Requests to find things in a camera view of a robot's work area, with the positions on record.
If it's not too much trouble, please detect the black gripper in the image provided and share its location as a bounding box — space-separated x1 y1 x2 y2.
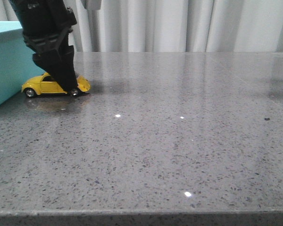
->
9 0 78 92

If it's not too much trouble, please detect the yellow toy beetle car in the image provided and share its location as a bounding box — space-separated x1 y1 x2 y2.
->
21 72 91 98

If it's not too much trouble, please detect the turquoise blue storage box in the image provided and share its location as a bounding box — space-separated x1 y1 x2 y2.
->
0 21 44 104

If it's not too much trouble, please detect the white pleated curtain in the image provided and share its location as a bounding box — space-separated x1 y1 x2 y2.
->
0 0 283 53

